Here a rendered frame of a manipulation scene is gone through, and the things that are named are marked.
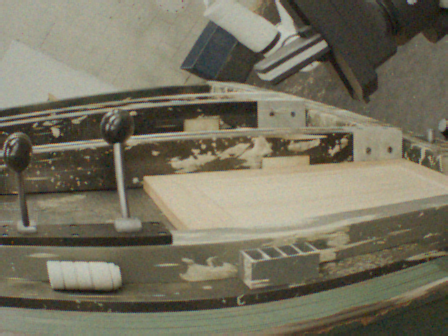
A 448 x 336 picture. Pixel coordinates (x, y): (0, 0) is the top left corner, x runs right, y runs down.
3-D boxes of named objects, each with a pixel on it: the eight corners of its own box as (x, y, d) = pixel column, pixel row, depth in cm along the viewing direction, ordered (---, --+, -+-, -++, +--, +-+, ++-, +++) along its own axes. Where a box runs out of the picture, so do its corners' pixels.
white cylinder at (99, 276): (52, 293, 56) (124, 295, 58) (47, 266, 55) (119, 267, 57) (51, 283, 59) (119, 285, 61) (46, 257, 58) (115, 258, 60)
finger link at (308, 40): (255, 75, 52) (312, 40, 52) (270, 78, 49) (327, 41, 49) (244, 59, 51) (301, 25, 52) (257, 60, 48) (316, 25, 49)
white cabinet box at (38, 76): (225, 146, 492) (13, 38, 425) (185, 219, 496) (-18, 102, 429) (204, 132, 550) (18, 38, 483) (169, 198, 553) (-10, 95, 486)
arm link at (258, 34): (210, 17, 125) (285, 70, 132) (214, 29, 116) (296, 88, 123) (244, -15, 122) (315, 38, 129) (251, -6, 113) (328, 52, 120)
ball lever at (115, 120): (150, 234, 62) (135, 100, 66) (112, 235, 61) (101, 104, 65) (146, 243, 65) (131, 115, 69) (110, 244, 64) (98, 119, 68)
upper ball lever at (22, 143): (44, 250, 60) (32, 147, 51) (16, 250, 59) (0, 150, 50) (41, 224, 63) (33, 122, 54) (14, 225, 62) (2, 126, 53)
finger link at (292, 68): (270, 78, 49) (327, 41, 49) (255, 75, 52) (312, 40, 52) (282, 96, 49) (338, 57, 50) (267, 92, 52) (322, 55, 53)
